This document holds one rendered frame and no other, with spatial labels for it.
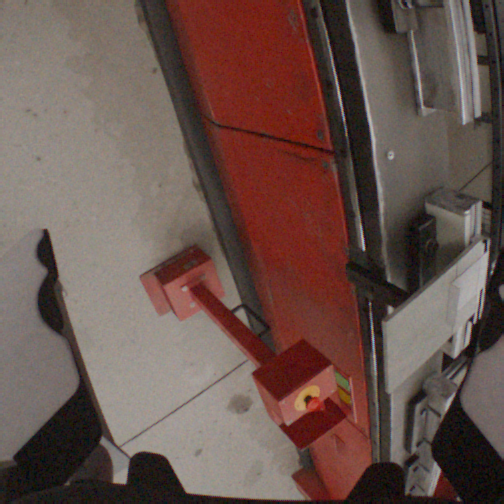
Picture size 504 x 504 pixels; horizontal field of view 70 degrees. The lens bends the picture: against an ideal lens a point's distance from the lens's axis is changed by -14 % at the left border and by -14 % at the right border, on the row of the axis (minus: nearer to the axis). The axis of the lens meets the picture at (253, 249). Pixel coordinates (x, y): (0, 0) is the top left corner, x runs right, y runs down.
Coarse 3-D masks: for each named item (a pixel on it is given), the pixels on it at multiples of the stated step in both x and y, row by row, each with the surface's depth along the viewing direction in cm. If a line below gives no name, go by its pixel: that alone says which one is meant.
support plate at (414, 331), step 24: (480, 240) 65; (456, 264) 63; (432, 288) 61; (408, 312) 59; (432, 312) 64; (384, 336) 59; (408, 336) 62; (432, 336) 67; (384, 360) 62; (408, 360) 65
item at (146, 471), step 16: (144, 464) 5; (160, 464) 5; (384, 464) 5; (128, 480) 5; (144, 480) 5; (160, 480) 5; (176, 480) 5; (368, 480) 5; (384, 480) 5; (400, 480) 5; (32, 496) 4; (48, 496) 4; (64, 496) 4; (80, 496) 4; (96, 496) 4; (112, 496) 4; (128, 496) 4; (144, 496) 4; (160, 496) 4; (176, 496) 4; (192, 496) 4; (208, 496) 4; (352, 496) 4; (368, 496) 4; (384, 496) 4; (400, 496) 4; (416, 496) 4
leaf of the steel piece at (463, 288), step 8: (472, 264) 66; (464, 272) 65; (472, 272) 67; (456, 280) 64; (464, 280) 66; (472, 280) 68; (456, 288) 62; (464, 288) 67; (472, 288) 69; (448, 296) 65; (456, 296) 63; (464, 296) 68; (472, 296) 71; (448, 304) 66; (456, 304) 64; (464, 304) 70; (448, 312) 66; (456, 312) 65; (448, 320) 67
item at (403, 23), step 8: (384, 0) 50; (392, 0) 49; (384, 8) 51; (392, 8) 50; (400, 8) 50; (408, 8) 51; (384, 16) 52; (392, 16) 50; (400, 16) 50; (408, 16) 51; (384, 24) 53; (392, 24) 51; (400, 24) 51; (408, 24) 52; (416, 24) 53; (392, 32) 52; (400, 32) 52
